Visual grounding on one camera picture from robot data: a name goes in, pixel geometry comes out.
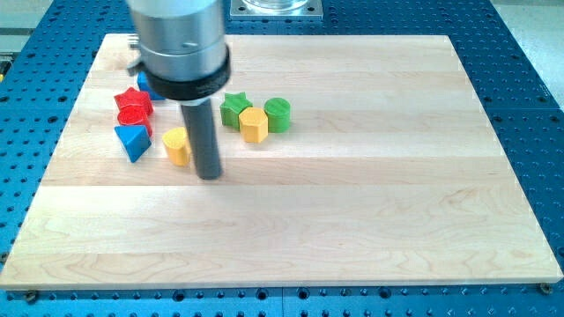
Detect yellow hexagon block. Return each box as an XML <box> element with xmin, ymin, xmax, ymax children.
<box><xmin>239</xmin><ymin>107</ymin><xmax>269</xmax><ymax>144</ymax></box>

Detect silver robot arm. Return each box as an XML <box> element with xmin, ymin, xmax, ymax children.
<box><xmin>126</xmin><ymin>0</ymin><xmax>231</xmax><ymax>100</ymax></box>

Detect yellow heart block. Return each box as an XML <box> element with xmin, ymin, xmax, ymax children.
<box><xmin>161</xmin><ymin>127</ymin><xmax>191</xmax><ymax>166</ymax></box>

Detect green cylinder block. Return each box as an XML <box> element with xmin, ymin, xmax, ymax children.
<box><xmin>263</xmin><ymin>98</ymin><xmax>291</xmax><ymax>133</ymax></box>

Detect green star block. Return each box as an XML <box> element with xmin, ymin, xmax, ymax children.
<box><xmin>219</xmin><ymin>92</ymin><xmax>253</xmax><ymax>130</ymax></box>

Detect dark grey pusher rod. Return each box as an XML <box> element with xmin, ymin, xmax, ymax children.
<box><xmin>181</xmin><ymin>98</ymin><xmax>222</xmax><ymax>181</ymax></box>

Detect light wooden board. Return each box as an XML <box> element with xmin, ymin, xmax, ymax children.
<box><xmin>1</xmin><ymin>34</ymin><xmax>563</xmax><ymax>291</ymax></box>

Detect blue triangle block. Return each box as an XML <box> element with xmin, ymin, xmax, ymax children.
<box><xmin>114</xmin><ymin>125</ymin><xmax>152</xmax><ymax>163</ymax></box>

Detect red round block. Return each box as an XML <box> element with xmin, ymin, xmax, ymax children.
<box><xmin>117</xmin><ymin>106</ymin><xmax>152</xmax><ymax>136</ymax></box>

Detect blue cube block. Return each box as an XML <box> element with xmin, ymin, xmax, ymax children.
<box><xmin>137</xmin><ymin>72</ymin><xmax>165</xmax><ymax>100</ymax></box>

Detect red star block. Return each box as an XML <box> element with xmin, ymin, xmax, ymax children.
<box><xmin>114</xmin><ymin>87</ymin><xmax>153</xmax><ymax>115</ymax></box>

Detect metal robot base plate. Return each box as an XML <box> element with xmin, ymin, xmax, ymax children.
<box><xmin>229</xmin><ymin>0</ymin><xmax>323</xmax><ymax>21</ymax></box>

